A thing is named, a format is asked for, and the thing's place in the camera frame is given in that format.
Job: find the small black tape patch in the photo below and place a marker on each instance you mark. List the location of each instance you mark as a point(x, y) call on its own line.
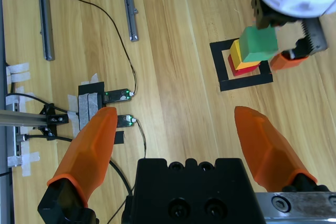
point(119, 137)

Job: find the black corner bracket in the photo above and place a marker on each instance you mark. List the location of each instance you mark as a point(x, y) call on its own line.
point(57, 119)

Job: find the white masking tape strip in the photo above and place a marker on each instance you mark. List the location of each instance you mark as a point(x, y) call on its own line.
point(19, 77)
point(17, 68)
point(19, 100)
point(72, 102)

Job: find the red wooden cube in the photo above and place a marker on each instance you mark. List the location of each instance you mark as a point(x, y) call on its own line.
point(244, 72)

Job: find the black tape square outline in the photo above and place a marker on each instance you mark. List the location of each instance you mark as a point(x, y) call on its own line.
point(244, 85)

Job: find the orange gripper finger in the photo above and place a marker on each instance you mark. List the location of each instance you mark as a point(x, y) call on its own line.
point(267, 150)
point(86, 155)

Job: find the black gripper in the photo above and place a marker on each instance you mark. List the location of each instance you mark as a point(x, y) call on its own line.
point(260, 11)

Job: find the aluminium profile bar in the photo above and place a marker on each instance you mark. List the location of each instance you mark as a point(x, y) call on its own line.
point(23, 118)

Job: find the silver USB hub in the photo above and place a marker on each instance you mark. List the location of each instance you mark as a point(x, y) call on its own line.
point(13, 144)

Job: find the green wooden cube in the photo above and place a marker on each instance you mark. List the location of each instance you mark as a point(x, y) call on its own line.
point(258, 43)

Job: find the white masking tape cross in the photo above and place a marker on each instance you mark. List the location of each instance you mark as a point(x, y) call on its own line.
point(26, 162)

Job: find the grey aluminium rail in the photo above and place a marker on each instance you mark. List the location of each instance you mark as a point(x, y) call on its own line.
point(130, 6)
point(46, 24)

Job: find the black USB adapter green light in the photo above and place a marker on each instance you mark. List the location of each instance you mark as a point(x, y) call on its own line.
point(125, 120)
point(116, 95)

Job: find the small white masking tape piece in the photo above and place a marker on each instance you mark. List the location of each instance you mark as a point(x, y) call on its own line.
point(93, 77)

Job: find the grey tape strip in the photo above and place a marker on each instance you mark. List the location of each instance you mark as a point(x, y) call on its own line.
point(83, 110)
point(93, 103)

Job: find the yellow wooden cube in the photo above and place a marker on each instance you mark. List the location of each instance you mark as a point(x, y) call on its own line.
point(235, 53)

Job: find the large black tape patch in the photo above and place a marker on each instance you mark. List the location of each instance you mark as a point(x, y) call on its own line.
point(91, 87)

